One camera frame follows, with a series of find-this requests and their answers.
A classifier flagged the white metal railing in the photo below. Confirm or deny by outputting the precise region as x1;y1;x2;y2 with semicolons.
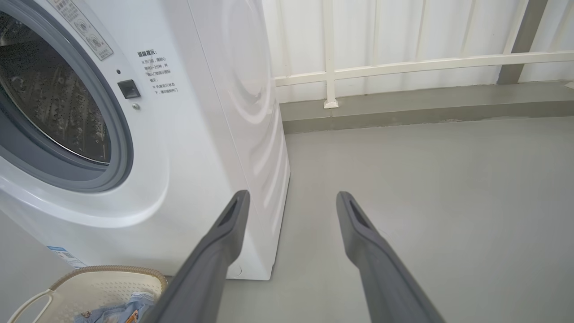
274;0;574;109

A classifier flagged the grey pillar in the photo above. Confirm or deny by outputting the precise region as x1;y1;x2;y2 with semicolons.
497;0;549;85

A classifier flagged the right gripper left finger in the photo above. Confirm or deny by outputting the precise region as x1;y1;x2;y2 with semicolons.
141;190;251;323

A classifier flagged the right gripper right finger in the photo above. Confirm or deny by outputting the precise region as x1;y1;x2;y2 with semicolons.
336;191;444;323

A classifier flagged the white front-load washing machine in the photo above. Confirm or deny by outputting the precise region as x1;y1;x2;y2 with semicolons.
0;0;291;281

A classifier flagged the cream perforated laundry basket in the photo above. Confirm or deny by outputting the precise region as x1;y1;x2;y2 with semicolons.
7;266;169;323

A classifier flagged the blue bear print garment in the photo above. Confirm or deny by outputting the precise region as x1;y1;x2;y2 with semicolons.
74;292;156;323

